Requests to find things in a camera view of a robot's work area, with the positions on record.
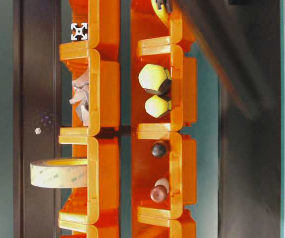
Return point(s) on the orange container rack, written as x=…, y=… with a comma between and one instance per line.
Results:
x=157, y=37

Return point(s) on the aluminium corner brackets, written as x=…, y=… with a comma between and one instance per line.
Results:
x=81, y=96

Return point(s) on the roll of beige tape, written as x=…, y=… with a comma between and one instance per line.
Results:
x=60, y=173

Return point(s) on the small silver hex nut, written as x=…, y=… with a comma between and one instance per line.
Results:
x=38, y=130

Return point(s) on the black handled tool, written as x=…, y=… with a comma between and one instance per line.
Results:
x=159, y=149

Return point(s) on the red white handled tool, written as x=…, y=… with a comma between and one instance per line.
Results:
x=164, y=182

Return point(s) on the brown handled tool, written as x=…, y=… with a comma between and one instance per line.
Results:
x=158, y=193

